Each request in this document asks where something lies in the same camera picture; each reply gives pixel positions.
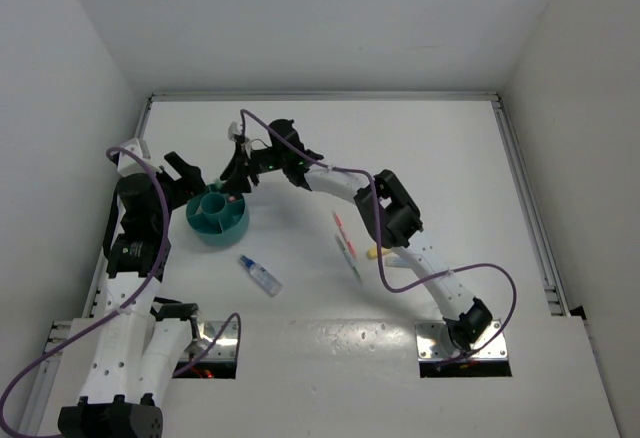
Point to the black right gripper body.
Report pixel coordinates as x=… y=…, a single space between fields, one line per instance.
x=268 y=160

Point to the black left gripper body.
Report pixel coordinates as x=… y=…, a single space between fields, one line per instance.
x=180 y=190

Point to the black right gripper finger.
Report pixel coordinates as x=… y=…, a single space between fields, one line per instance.
x=250 y=173
x=233 y=178

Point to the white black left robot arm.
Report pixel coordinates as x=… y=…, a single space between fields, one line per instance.
x=138 y=347

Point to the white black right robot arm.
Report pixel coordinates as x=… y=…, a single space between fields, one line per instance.
x=390 y=216

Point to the teal round divided organizer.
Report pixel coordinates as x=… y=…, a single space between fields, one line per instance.
x=215 y=221

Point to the red pen in wrapper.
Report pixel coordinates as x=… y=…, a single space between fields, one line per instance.
x=340 y=225

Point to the clear blue spray bottle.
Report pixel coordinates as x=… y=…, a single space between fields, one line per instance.
x=261 y=277

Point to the green pen in wrapper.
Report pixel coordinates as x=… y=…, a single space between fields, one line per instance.
x=349 y=259

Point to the blue highlighter marker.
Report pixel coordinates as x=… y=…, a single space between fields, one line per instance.
x=395 y=262

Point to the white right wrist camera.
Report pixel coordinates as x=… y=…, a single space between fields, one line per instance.
x=236 y=133

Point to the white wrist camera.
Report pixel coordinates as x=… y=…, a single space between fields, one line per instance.
x=236 y=133
x=135 y=158

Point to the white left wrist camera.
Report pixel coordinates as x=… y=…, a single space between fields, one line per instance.
x=135 y=158

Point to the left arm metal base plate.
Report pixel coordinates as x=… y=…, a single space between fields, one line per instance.
x=221 y=341

